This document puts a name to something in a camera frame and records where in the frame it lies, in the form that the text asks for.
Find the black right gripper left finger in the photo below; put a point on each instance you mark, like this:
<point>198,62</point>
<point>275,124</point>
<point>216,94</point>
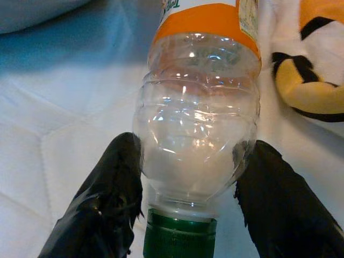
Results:
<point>102,215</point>

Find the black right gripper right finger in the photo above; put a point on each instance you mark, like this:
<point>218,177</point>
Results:
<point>282,215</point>

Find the yellow egg cartoon blanket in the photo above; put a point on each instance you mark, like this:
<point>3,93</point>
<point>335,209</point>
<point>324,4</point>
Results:
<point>309,91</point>

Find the clear bottle with orange label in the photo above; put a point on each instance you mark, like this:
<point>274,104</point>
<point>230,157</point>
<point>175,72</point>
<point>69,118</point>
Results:
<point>196,121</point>

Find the white quilted mattress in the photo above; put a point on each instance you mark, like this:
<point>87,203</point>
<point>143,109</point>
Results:
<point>53,134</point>

